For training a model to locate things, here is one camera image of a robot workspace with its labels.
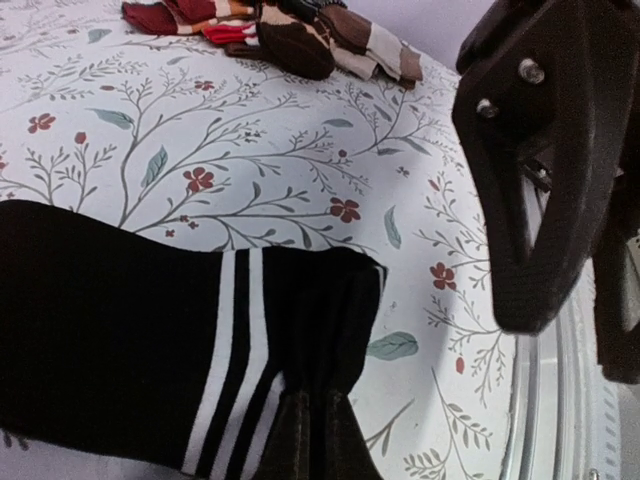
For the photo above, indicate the aluminium front rail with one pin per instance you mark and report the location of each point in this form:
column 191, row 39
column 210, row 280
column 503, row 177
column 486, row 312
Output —
column 566, row 420

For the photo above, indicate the floral tablecloth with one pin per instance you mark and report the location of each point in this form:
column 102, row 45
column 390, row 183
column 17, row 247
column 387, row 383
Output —
column 170, row 138

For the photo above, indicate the cream and brown sock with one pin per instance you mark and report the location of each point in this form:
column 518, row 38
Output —
column 362, row 47

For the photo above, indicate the brown argyle sock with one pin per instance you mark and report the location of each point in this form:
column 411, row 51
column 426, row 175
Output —
column 293, row 45

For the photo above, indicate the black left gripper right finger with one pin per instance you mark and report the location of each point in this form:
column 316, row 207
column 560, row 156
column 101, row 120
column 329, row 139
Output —
column 346, row 453

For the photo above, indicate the red sock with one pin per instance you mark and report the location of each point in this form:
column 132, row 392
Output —
column 236, row 40

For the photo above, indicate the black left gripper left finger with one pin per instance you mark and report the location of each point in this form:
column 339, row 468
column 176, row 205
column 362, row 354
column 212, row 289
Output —
column 295, row 448

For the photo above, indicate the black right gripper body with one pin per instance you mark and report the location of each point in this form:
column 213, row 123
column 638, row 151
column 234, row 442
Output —
column 527, row 62

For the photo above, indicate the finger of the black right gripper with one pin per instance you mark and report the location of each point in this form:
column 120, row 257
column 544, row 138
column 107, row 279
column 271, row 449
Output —
column 545, row 197

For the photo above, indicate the maroon orange striped socks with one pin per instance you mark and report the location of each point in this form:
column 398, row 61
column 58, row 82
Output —
column 184, row 17

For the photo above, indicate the black sock with white stripes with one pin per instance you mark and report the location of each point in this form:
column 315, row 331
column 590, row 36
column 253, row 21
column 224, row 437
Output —
column 118, row 345

